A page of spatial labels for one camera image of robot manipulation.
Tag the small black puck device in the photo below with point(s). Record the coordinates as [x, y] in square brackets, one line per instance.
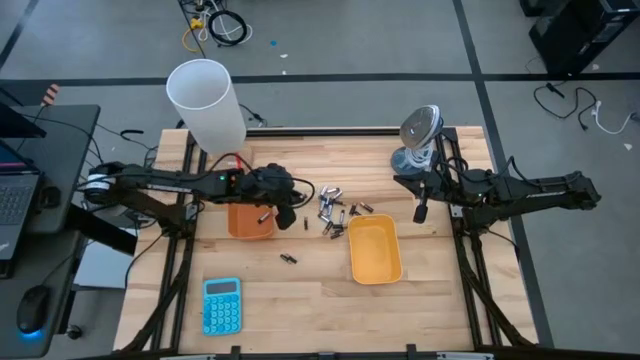
[50, 196]

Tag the black desk leg beam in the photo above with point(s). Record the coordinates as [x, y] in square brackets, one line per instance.
[100, 230]

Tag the power strip with plugs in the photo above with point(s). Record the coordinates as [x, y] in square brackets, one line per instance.
[197, 6]

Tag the yellow plastic bin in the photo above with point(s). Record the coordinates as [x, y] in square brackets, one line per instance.
[375, 250]

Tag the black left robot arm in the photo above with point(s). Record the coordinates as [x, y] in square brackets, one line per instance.
[165, 182]

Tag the black aluminium table frame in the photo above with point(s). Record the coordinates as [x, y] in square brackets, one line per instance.
[325, 132]

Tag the black chair caster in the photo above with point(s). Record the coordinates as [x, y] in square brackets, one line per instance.
[74, 331]

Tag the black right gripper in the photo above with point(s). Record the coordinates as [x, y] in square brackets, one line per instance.
[455, 186]

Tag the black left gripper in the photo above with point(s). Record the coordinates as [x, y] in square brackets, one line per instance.
[270, 185]

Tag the dark grey desk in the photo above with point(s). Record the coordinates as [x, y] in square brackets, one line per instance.
[60, 150]

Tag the blue calculator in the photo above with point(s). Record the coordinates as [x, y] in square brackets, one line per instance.
[222, 307]

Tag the dark laptop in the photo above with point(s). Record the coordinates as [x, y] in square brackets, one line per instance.
[12, 200]

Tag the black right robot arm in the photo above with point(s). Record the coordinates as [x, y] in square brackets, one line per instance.
[542, 192]

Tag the black monitor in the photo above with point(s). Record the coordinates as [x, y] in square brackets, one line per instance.
[17, 125]

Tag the black computer mouse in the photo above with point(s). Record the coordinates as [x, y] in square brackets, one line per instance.
[32, 310]

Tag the orange plastic bin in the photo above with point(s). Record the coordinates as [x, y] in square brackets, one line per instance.
[245, 225]

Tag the white cylinder lamp wooden base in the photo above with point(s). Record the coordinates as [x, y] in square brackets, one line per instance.
[205, 115]

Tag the large black cabinet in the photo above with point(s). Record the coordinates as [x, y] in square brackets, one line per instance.
[585, 35]

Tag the small grey desk fan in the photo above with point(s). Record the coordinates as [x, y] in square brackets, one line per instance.
[421, 125]

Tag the orange black striped marker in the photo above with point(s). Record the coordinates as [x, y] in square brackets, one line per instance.
[50, 94]

